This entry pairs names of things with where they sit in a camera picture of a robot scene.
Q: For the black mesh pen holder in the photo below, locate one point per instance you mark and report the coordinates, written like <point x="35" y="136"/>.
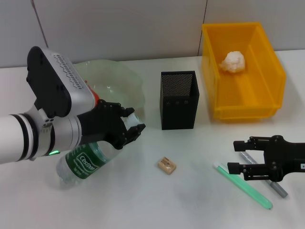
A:
<point x="178" y="95"/>

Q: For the white paper ball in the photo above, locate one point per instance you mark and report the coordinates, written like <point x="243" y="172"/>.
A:
<point x="233" y="62"/>

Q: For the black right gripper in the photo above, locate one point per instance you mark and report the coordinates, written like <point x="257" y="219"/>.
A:
<point x="286" y="157"/>

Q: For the grey glitter pen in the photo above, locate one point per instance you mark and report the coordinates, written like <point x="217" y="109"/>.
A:
<point x="278" y="188"/>

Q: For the yellow plastic bin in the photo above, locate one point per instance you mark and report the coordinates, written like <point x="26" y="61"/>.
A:
<point x="240" y="95"/>

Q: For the mint green pen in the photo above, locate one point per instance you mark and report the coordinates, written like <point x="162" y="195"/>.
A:
<point x="250" y="190"/>

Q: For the small tan eraser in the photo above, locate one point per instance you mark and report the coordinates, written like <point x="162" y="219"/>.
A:
<point x="167" y="165"/>

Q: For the clear bottle with green label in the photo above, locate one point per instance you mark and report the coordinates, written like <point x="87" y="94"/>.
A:
<point x="81" y="164"/>

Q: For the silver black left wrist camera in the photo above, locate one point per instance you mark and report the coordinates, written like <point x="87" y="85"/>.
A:
<point x="50" y="81"/>

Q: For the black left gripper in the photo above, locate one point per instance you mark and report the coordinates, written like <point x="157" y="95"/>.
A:
<point x="100" y="126"/>

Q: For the pale green glass fruit plate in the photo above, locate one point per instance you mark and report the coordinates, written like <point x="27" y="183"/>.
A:
<point x="119" y="81"/>

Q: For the orange fruit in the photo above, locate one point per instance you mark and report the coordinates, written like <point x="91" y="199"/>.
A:
<point x="95" y="95"/>

